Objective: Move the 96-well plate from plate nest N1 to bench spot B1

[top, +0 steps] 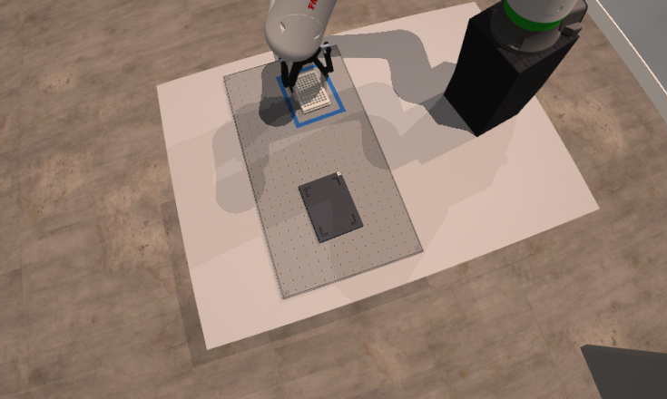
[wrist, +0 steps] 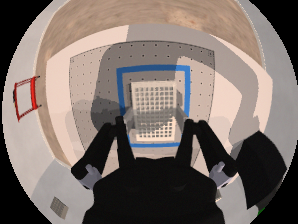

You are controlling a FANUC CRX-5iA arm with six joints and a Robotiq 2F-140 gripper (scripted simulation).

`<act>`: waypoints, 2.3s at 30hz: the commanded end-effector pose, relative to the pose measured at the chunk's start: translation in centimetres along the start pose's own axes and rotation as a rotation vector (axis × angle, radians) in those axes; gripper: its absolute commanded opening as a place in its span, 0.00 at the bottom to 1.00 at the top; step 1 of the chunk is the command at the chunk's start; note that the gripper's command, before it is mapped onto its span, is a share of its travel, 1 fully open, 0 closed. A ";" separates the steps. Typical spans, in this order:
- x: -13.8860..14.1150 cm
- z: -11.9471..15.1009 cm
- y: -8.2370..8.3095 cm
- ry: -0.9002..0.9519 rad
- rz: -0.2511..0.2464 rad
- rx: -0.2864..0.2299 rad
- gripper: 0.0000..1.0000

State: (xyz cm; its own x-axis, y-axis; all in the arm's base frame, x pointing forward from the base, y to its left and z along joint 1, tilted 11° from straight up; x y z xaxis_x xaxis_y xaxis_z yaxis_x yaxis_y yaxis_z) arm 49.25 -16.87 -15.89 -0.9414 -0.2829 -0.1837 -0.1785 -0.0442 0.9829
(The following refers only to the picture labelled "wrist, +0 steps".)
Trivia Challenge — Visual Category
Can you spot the beige well plate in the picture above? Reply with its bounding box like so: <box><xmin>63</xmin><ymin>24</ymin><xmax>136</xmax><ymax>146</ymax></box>
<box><xmin>131</xmin><ymin>81</ymin><xmax>176</xmax><ymax>141</ymax></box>

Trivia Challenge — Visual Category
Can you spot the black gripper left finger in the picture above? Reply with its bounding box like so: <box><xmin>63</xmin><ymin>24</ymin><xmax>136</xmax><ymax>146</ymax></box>
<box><xmin>71</xmin><ymin>107</ymin><xmax>143</xmax><ymax>192</ymax></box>

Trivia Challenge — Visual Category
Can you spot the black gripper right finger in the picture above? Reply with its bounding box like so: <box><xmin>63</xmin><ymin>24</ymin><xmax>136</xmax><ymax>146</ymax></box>
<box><xmin>166</xmin><ymin>106</ymin><xmax>240</xmax><ymax>192</ymax></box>

